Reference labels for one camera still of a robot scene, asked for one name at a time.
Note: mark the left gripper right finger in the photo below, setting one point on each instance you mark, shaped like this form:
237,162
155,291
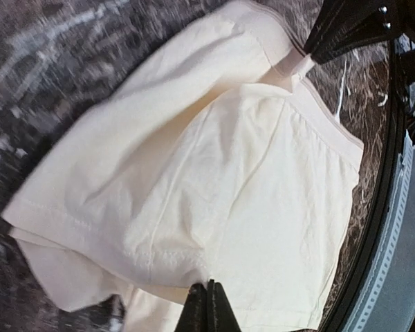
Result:
220,316

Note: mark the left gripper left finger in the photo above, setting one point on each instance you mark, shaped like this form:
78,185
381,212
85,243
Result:
194,316

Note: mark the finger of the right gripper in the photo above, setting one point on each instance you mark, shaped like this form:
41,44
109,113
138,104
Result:
345,25

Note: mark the cream cotton boxer underwear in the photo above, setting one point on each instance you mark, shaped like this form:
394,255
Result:
216,159

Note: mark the black front table rail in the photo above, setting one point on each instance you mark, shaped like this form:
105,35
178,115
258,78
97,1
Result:
373,114

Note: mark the white slotted cable duct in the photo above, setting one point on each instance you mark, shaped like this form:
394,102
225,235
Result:
388,240

